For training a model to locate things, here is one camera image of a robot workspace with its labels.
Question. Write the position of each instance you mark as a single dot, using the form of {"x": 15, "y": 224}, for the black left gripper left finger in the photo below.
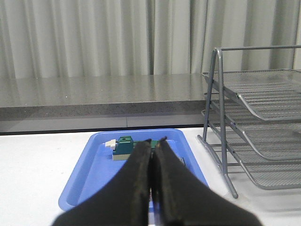
{"x": 123, "y": 201}

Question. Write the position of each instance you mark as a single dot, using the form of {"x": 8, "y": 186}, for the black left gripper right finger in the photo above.
{"x": 180, "y": 199}

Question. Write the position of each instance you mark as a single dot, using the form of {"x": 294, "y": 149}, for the red emergency stop button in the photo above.
{"x": 181, "y": 159}

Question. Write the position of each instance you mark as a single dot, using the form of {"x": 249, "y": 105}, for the blue plastic tray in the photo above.
{"x": 95, "y": 167}

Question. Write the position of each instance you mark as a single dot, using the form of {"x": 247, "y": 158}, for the green electrical module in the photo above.
{"x": 125, "y": 147}

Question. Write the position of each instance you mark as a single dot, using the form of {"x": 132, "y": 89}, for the grey stone counter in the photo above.
{"x": 101, "y": 103}

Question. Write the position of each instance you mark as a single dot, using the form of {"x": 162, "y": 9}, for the silver rack frame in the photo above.
{"x": 215, "y": 97}

